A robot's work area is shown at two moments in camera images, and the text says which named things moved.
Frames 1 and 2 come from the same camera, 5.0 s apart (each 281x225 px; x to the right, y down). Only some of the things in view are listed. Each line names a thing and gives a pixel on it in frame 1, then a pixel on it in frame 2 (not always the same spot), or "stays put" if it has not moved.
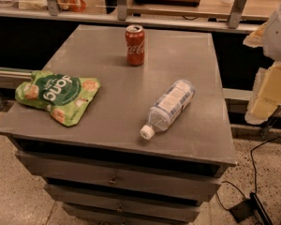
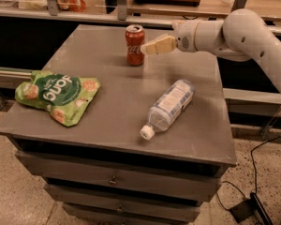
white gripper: (279, 35) to (185, 35)
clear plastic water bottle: (168, 109) stays put
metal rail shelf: (235, 7) stays put
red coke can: (135, 44) stays put
